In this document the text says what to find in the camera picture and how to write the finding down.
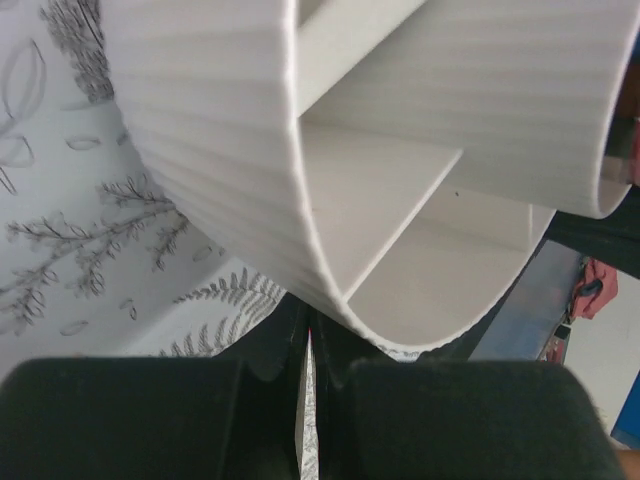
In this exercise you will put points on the pink pack of pens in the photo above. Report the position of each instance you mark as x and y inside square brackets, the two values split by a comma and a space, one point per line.
[625, 145]

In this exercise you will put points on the white round divided organizer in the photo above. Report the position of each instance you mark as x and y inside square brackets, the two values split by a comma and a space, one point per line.
[394, 164]

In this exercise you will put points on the floral table mat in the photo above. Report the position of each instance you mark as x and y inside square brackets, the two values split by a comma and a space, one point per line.
[94, 258]

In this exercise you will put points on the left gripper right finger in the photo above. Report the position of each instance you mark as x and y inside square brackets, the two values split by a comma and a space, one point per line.
[444, 418]

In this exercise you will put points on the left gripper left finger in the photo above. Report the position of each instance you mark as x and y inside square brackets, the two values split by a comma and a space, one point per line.
[230, 416]

